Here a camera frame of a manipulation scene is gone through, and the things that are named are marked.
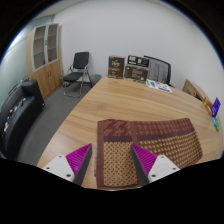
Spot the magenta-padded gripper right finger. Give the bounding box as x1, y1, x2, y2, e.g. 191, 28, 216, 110
129, 143, 181, 186

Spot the white printed leaflet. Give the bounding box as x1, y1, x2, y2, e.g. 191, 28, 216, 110
145, 78, 173, 94

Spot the black metal-frame visitor chair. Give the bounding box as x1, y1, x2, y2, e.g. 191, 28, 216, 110
61, 51, 94, 99

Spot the wooden glass-door cabinet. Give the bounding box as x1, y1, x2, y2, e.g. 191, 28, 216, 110
25, 22, 64, 100

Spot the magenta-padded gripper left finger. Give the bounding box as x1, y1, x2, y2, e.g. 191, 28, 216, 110
42, 143, 93, 187

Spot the grey mesh office chair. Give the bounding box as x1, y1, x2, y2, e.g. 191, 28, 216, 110
143, 55, 173, 88

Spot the purple card box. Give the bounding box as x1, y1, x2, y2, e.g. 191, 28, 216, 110
210, 97, 222, 118

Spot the brown cardboard box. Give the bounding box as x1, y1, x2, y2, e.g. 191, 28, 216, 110
107, 55, 126, 80

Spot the brown patterned towel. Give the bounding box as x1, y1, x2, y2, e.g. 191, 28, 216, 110
94, 117, 204, 190

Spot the grey waste bin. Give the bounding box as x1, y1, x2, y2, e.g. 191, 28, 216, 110
89, 73, 103, 88

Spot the dark printed cardboard box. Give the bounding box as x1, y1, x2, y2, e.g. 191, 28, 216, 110
123, 54, 150, 84

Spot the wooden side desk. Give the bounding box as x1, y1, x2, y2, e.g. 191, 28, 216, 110
181, 78, 214, 108

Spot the black leather sofa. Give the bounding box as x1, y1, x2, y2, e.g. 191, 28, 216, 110
0, 79, 46, 161

